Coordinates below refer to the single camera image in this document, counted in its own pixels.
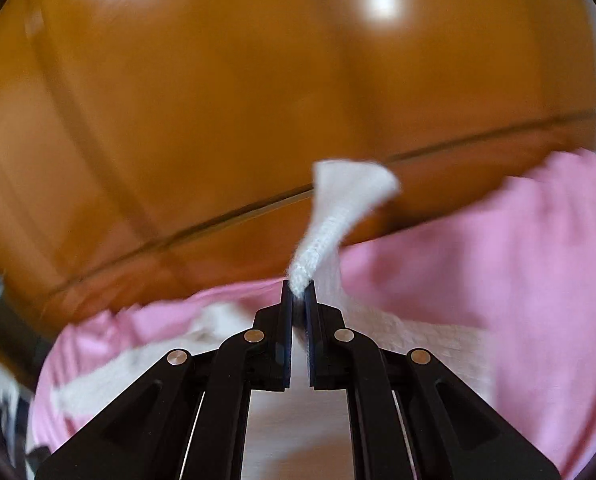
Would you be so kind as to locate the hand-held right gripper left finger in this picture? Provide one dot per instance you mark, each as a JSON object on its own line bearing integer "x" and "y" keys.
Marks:
{"x": 287, "y": 330}

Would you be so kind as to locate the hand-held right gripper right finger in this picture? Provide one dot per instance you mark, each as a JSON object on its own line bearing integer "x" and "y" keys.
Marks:
{"x": 312, "y": 332}

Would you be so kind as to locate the white knitted small garment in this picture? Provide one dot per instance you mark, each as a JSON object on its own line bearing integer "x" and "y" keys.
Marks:
{"x": 328, "y": 210}

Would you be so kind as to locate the dark hanging clothes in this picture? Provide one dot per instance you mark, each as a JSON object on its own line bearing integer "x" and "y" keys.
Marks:
{"x": 5, "y": 420}

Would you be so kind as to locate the pink bed sheet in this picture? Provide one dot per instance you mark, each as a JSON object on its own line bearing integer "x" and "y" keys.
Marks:
{"x": 502, "y": 270}

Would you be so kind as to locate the wooden wardrobe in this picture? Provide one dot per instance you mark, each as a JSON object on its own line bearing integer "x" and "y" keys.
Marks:
{"x": 228, "y": 100}

